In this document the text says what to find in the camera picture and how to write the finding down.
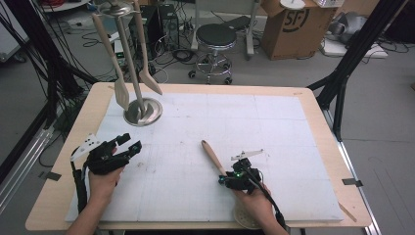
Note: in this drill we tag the white basket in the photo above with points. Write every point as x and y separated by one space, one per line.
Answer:
331 2

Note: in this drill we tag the person's left hand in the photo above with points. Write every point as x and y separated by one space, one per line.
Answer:
102 187

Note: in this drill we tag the black metal frame post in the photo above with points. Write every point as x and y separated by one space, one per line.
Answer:
55 65
355 52

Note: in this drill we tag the white foam board mat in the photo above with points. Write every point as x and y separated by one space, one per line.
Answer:
228 130

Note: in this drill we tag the brown tape strip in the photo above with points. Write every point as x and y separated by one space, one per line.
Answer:
347 212

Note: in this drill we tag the grey bag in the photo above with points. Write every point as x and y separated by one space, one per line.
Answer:
349 27

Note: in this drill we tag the black round stool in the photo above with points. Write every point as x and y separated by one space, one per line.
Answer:
216 36

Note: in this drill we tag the aluminium rail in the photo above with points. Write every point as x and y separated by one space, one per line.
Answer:
23 169
355 182

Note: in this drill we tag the beige perforated skimmer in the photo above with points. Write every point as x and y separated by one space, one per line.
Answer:
212 156

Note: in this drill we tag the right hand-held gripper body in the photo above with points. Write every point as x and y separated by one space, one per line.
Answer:
246 178

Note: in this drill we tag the black tape piece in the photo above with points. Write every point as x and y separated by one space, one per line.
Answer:
50 176
352 182

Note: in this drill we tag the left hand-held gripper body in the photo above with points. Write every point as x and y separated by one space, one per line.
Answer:
104 156

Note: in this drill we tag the person's right hand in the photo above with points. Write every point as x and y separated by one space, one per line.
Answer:
257 205

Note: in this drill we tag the black computer tower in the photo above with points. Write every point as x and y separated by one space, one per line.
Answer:
153 29

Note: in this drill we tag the white round disc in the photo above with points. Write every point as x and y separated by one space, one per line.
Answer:
292 4

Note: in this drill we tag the beige solid turner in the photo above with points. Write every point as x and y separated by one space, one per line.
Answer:
150 81

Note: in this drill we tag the beige slotted spatula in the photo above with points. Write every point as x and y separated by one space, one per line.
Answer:
121 93

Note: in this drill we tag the large cardboard box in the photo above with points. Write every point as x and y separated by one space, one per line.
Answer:
293 36

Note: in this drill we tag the white floor board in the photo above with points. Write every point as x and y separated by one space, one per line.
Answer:
355 49

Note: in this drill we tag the metal utensil rack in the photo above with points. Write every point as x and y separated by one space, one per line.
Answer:
143 112

